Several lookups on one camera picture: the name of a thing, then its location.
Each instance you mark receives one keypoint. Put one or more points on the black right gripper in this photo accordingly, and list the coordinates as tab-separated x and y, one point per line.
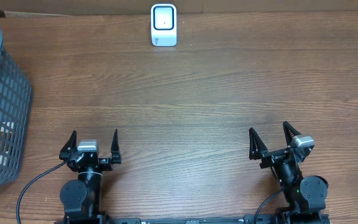
258	150

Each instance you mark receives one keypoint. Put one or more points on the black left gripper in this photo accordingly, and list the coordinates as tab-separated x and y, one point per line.
105	165

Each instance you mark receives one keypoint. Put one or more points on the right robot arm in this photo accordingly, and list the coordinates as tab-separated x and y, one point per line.
305	196

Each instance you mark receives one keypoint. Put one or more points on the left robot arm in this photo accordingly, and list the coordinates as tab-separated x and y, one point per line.
81	197

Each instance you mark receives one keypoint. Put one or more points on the white barcode scanner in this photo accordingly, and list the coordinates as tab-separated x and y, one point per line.
163	25

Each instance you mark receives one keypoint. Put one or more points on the grey plastic mesh basket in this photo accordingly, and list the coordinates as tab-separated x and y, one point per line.
15	104

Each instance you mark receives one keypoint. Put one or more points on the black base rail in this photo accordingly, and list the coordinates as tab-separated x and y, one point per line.
247	219

